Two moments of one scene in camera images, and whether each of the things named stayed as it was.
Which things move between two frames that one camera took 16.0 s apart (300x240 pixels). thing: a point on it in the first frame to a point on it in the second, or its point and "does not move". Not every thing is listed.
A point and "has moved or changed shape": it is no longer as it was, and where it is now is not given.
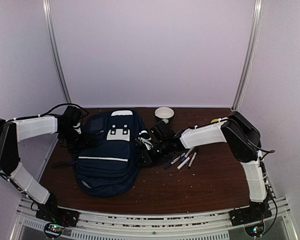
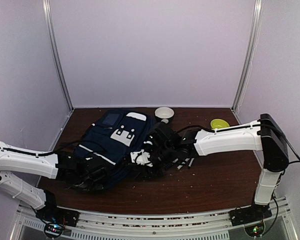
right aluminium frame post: [246, 69] does not move
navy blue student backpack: [109, 166] has moved or changed shape
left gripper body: [74, 140] to [89, 185]
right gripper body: [154, 158] to [166, 153]
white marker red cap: [192, 159] does not move
